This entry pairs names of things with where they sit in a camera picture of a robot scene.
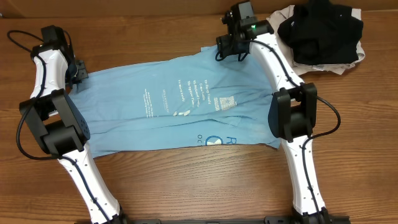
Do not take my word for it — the light blue printed t-shirt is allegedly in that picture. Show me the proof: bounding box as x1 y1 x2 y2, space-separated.
70 47 280 157

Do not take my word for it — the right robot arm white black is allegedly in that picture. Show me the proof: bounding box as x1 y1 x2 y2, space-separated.
215 1 331 223

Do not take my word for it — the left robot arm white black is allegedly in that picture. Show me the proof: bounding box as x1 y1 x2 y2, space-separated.
17 26 128 223

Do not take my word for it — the beige folded garment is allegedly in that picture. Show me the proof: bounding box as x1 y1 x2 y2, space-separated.
267 5 366 75

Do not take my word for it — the black folded garment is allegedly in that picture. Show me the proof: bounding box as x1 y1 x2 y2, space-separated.
277 0 364 65

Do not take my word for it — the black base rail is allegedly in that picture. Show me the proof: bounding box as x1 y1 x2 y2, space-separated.
74 215 352 224

